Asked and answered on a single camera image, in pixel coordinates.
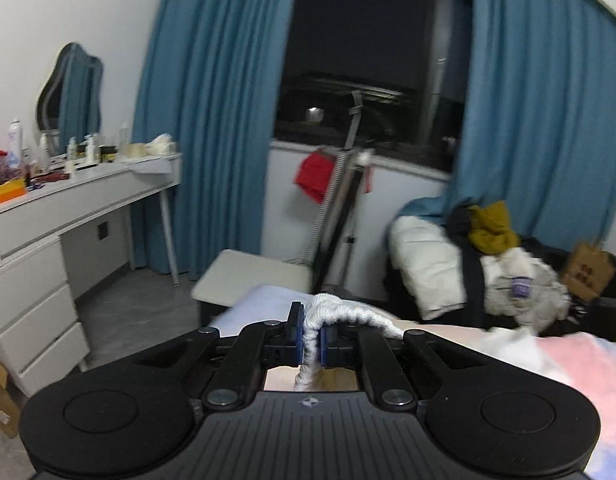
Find white sweatpants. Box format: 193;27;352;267
294;292;404;392

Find grey white clothes pile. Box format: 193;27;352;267
480;247;570;334

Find folding drying rack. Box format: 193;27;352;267
291;90;374;294

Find pastel tie-dye duvet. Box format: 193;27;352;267
209;282;616;480

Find cardboard box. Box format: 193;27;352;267
0;363;20;439

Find black armchair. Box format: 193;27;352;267
517;231;616;340

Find brown paper bag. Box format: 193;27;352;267
560;242;616;302

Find white stool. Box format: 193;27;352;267
191;249;312;327

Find white puffy jacket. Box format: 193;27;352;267
388;216;466;321

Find white vanity desk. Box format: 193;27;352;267
0;154;182;396

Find mustard yellow garment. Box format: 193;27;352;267
468;200;519;256

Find right blue curtain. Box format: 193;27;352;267
402;0;616;250

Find blue curtain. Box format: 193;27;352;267
131;0;294;279
402;0;616;250

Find red cloth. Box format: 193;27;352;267
294;150;357;205

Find left blue curtain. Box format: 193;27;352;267
131;0;294;279

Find dark window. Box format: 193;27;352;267
274;0;472;172

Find wavy frame mirror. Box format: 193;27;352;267
36;42;104;156

